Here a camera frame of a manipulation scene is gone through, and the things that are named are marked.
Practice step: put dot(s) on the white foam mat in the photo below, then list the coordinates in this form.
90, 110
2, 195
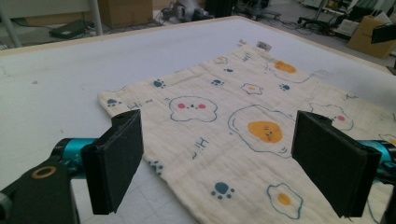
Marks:
93, 62

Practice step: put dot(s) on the black flat device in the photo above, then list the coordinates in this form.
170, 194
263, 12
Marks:
70, 29

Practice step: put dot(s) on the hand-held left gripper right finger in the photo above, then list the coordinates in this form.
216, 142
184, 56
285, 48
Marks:
330, 161

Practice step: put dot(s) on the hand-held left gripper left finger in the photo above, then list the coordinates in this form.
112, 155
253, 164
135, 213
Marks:
115, 161

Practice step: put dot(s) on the cream printed cloth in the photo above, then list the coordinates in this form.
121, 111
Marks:
224, 93

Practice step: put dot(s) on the grey headset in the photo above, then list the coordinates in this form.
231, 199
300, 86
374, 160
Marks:
186, 11

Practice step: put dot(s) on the white desk leg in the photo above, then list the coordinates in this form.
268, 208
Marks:
11, 28
96, 17

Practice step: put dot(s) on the cardboard box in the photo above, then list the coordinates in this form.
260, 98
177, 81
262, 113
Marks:
364, 37
124, 12

